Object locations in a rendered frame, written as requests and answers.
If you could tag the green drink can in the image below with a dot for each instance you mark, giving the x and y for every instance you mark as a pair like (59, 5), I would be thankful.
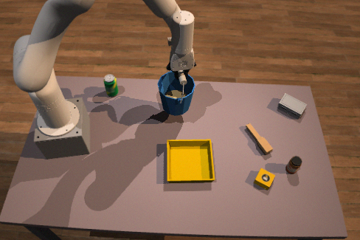
(110, 85)

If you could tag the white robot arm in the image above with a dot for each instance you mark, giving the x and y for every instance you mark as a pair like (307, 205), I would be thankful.
(34, 56)

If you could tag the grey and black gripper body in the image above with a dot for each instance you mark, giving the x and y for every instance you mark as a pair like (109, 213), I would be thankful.
(181, 62)

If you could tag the small brown jar with black lid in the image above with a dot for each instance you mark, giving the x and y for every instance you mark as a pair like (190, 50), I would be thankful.
(293, 165)

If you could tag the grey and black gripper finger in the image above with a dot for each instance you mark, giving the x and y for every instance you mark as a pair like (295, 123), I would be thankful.
(175, 72)
(186, 72)

